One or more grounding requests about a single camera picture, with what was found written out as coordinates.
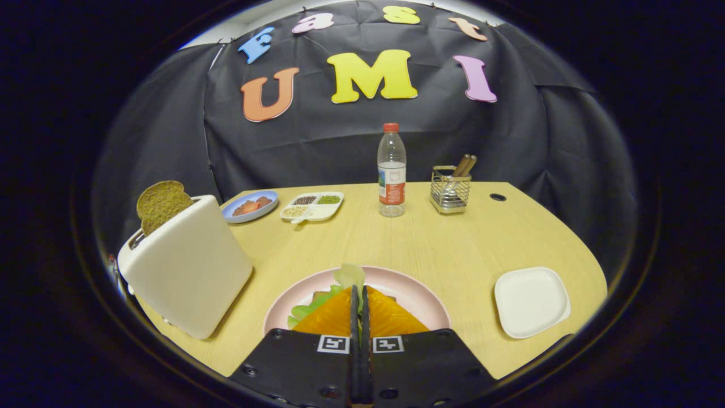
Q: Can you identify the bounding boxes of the white toaster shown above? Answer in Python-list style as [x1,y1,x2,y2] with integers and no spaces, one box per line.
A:
[117,194,254,341]

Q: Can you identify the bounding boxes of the white square plate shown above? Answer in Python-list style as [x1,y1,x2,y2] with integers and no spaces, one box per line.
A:
[494,267,572,339]

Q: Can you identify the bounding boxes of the clear plastic water bottle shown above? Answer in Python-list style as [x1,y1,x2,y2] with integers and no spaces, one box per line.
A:
[377,123,407,218]

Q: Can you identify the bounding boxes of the white divided grain tray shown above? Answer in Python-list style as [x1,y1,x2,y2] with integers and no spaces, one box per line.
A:
[280,191,344,224]

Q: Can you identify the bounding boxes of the red brown food pieces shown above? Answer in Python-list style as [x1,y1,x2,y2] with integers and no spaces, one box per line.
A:
[232,195,273,217]

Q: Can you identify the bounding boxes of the black backdrop cloth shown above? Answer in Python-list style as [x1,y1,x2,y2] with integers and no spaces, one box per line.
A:
[93,0,638,284]

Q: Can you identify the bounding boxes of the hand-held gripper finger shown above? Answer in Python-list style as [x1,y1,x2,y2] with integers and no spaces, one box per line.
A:
[361,285,496,408]
[229,285,361,408]

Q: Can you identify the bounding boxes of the metal wire utensil basket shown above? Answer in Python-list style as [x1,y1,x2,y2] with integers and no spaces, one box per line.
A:
[429,165,472,214]

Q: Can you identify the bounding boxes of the blue round plate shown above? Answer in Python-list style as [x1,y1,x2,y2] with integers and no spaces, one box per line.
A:
[221,190,279,224]

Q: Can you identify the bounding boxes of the pink round plate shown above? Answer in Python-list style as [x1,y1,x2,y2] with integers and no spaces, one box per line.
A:
[263,265,451,336]

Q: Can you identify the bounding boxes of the dark brown bread slice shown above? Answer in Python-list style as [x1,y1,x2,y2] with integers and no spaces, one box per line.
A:
[137,180,194,237]

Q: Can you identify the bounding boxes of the green lettuce leaf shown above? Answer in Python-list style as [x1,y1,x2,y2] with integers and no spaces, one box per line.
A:
[287,263,366,329]

